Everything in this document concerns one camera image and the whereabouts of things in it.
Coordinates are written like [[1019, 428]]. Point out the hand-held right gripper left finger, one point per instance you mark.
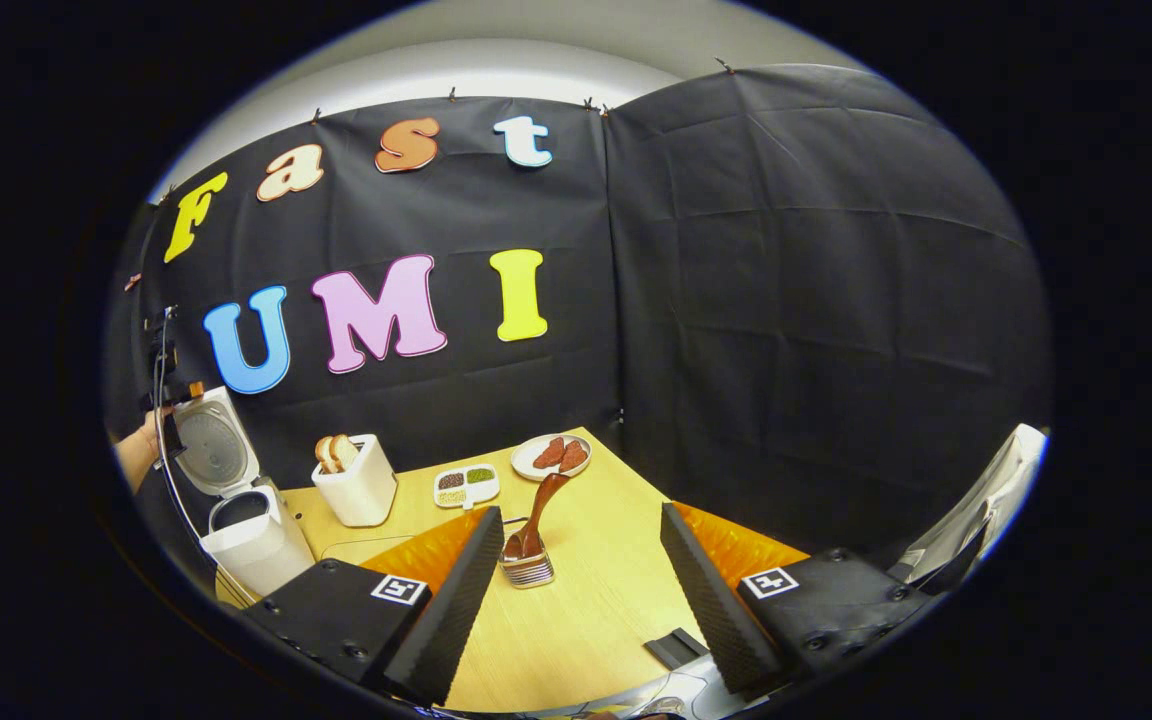
[[451, 610]]

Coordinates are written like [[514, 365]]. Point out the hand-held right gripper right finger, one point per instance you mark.
[[706, 610]]

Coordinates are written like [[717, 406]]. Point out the brown wooden spoon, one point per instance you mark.
[[536, 520]]

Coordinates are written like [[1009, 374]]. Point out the white rice cooker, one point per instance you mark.
[[256, 550]]

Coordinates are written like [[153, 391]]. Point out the black flat block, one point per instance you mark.
[[676, 648]]

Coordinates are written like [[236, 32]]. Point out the white divided dish of beans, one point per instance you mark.
[[466, 487]]

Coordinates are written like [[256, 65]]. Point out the bread slice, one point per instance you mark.
[[325, 455], [344, 450]]

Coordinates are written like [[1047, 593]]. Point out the white toaster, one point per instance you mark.
[[361, 490]]

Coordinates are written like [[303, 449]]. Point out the white oval plate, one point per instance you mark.
[[524, 462]]

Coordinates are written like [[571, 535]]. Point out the red meat slice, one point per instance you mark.
[[549, 453], [574, 456]]

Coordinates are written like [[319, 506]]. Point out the white chair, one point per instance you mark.
[[986, 500]]

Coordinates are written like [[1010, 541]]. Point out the black backdrop cloth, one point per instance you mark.
[[816, 300]]

